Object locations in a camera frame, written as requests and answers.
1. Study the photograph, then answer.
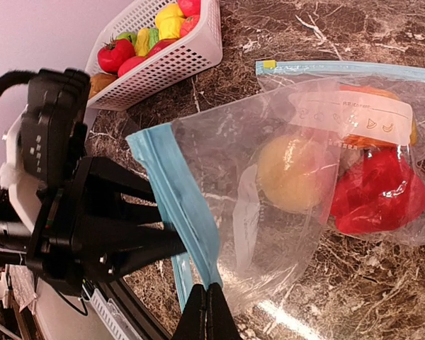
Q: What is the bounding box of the white plastic mesh basket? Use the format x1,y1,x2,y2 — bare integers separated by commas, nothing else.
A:
85,1,223,111

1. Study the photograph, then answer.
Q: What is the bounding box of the pink red toy fruit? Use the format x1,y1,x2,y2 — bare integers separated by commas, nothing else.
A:
118,56,147,77

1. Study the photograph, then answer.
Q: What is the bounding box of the yellow zipper slider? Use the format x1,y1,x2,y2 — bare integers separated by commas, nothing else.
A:
263,60,277,69

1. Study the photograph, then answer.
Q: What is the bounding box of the clear zip bag blue zipper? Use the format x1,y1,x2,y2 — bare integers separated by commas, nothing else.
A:
255,60,425,247

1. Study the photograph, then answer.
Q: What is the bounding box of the brown toy potato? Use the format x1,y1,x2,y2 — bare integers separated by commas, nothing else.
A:
89,73,118,99

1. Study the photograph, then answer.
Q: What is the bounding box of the orange toy mango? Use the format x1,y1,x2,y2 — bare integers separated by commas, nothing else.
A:
340,85,417,149

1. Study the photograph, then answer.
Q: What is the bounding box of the red toy tomato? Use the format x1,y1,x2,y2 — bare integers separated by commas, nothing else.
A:
97,39,135,73

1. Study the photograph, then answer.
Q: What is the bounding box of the green toy vegetable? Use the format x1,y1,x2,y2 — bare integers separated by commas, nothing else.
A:
115,32,137,47

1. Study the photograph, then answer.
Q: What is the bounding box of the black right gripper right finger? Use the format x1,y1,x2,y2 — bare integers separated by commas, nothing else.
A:
206,283,241,340

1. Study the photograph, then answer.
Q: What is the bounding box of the red toy bell pepper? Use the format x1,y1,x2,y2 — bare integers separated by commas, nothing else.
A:
331,148,425,235

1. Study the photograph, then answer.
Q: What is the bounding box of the white slotted cable duct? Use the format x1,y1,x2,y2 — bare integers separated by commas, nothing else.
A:
89,288,139,340

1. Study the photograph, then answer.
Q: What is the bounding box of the yellow orange toy peach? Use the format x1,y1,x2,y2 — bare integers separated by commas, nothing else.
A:
257,135,337,213

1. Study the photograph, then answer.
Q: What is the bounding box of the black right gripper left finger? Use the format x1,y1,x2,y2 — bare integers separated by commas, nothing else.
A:
171,284,207,340

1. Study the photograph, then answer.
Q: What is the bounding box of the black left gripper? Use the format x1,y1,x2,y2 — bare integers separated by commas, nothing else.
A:
25,157,187,297

